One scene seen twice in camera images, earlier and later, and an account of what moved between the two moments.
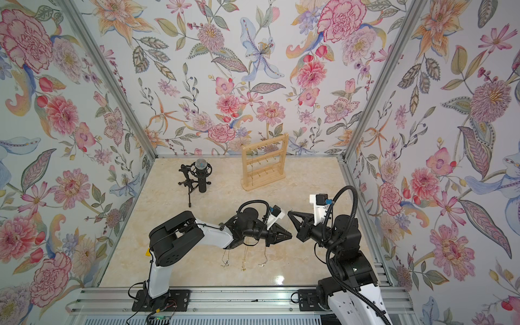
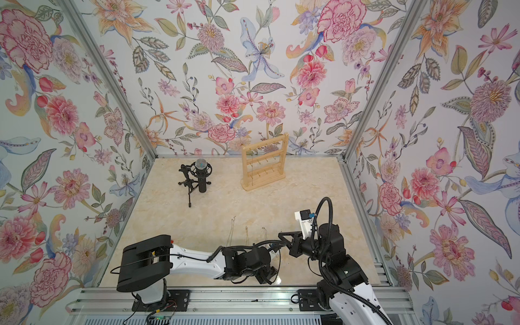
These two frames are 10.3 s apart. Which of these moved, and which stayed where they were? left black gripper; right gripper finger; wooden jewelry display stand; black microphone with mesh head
Moved: right gripper finger; left black gripper
Stayed: wooden jewelry display stand; black microphone with mesh head
